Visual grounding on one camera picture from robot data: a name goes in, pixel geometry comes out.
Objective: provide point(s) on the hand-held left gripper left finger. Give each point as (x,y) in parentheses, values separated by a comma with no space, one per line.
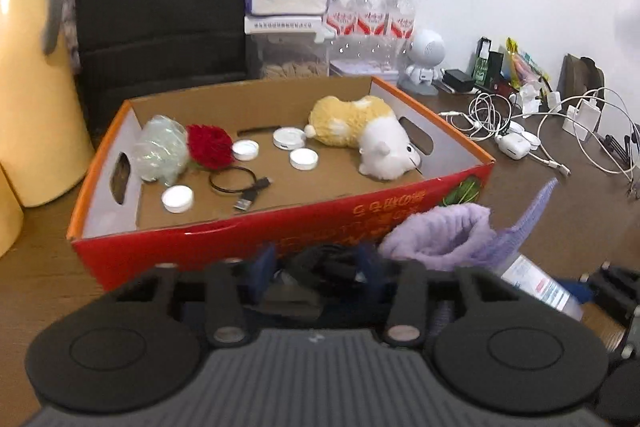
(260,279)

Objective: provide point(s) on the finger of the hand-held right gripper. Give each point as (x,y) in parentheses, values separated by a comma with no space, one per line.
(615,292)

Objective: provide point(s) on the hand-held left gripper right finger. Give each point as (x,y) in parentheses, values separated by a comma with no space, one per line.
(369,269)

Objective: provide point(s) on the dark blue case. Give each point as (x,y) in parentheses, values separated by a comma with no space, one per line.
(320,267)

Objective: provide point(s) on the red cardboard box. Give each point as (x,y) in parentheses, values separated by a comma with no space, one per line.
(200,252)

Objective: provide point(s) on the clear plastic bottle white label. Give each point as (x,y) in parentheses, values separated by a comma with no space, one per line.
(540,287)

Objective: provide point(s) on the purple fluffy headband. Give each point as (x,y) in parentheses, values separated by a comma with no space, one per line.
(435,232)

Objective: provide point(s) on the white round lid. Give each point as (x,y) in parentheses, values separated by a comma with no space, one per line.
(177,199)
(304,159)
(289,139)
(245,149)

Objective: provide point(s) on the red rose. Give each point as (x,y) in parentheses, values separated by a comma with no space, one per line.
(210,147)

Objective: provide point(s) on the yellow white plush toy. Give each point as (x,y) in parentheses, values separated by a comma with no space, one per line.
(350,122)

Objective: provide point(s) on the clear bubble wrap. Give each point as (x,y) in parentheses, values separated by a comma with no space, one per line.
(160,152)

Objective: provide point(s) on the white charger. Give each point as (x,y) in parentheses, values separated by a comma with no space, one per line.
(582,119)

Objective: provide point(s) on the white charger adapters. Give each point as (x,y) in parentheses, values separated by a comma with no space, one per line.
(512,146)

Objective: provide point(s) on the white oblong device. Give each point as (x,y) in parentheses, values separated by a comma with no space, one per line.
(527,134)

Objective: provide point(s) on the lilac tin box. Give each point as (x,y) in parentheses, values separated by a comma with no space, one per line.
(365,69)

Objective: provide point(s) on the black charger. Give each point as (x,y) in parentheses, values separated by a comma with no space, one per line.
(459,81)

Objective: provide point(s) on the crumpled white tissue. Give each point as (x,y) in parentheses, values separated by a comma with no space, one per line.
(530,99)

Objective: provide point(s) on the brown bag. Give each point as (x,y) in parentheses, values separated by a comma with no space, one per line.
(582,77)

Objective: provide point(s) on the clear container white lid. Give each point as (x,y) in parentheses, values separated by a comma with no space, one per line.
(290,57)

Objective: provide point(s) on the white robot speaker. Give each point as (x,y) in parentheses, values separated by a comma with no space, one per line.
(425,52)

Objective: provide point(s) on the green bottle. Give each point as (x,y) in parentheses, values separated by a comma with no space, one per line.
(482,64)

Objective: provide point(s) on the small black box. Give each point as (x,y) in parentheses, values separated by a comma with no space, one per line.
(496,72)

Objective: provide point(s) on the colourful snack packet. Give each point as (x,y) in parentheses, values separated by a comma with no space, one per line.
(525,64)

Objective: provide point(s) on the yellow mug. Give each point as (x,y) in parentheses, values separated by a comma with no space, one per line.
(9,212)

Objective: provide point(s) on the yellow thermos jug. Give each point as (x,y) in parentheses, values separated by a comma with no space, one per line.
(35,82)

